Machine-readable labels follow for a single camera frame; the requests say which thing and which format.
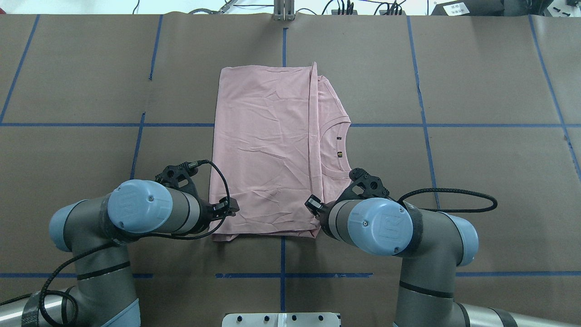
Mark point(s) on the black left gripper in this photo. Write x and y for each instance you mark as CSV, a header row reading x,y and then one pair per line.
x,y
208,212

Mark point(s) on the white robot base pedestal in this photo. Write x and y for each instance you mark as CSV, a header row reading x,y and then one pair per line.
x,y
283,319

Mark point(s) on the black power box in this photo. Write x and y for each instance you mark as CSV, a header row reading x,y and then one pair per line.
x,y
469,8

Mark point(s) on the aluminium frame post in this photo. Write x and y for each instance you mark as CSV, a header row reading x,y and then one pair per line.
x,y
284,10

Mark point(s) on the pink t-shirt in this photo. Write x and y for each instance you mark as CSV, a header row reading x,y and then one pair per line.
x,y
279,137

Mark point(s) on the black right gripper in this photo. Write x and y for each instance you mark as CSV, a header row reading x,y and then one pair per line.
x,y
314,204

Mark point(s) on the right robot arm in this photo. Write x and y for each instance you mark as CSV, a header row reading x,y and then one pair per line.
x,y
431,243

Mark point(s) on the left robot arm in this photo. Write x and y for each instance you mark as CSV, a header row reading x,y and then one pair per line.
x,y
95,288

